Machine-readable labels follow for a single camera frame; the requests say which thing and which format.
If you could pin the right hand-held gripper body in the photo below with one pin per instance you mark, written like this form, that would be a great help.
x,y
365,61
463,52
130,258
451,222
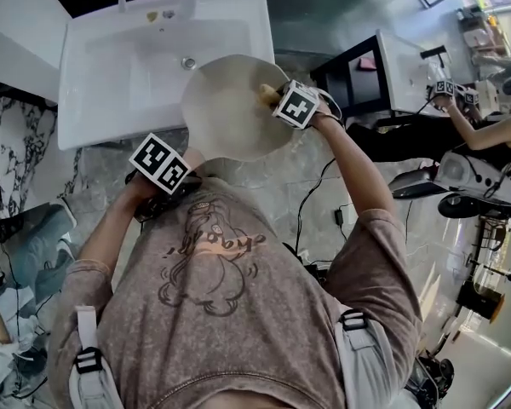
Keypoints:
x,y
296,107

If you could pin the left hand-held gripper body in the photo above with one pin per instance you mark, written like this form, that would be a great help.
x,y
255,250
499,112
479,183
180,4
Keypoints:
x,y
159,164

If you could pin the yellow sponge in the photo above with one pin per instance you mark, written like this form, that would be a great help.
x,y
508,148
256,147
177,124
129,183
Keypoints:
x,y
268,95

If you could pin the large cream bowl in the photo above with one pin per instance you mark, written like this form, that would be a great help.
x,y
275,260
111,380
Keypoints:
x,y
225,113

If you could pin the person's left forearm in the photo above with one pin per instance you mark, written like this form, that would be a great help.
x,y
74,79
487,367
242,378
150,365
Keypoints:
x,y
110,228

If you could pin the person's right forearm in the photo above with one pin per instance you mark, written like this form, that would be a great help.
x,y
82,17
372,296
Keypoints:
x,y
357,173

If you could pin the black sink stand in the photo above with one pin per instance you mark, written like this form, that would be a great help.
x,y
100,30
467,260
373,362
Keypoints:
x,y
345,88

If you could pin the pink sponge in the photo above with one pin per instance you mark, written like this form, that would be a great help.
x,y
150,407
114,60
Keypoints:
x,y
368,64

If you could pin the white rectangular sink basin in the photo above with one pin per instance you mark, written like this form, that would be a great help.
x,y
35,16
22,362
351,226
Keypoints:
x,y
123,83

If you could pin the chrome sink drain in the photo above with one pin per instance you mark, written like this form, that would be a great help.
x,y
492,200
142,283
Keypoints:
x,y
188,62

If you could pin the white oval-bowl sink basin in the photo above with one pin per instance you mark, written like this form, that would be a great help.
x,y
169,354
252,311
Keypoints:
x,y
402,75

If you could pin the black power adapter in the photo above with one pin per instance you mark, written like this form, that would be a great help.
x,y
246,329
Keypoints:
x,y
339,216

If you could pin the marble pattern cabinet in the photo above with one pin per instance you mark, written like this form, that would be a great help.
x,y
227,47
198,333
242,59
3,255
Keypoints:
x,y
21,156

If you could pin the black faucet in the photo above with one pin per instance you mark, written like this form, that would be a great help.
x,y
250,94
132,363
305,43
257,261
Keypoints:
x,y
435,53

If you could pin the grey office chair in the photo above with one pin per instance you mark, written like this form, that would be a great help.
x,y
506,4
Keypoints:
x,y
464,177

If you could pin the brown printed t-shirt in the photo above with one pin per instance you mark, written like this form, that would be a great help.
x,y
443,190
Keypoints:
x,y
238,335

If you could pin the black box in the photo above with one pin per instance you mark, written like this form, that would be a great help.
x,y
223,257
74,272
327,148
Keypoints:
x,y
479,303

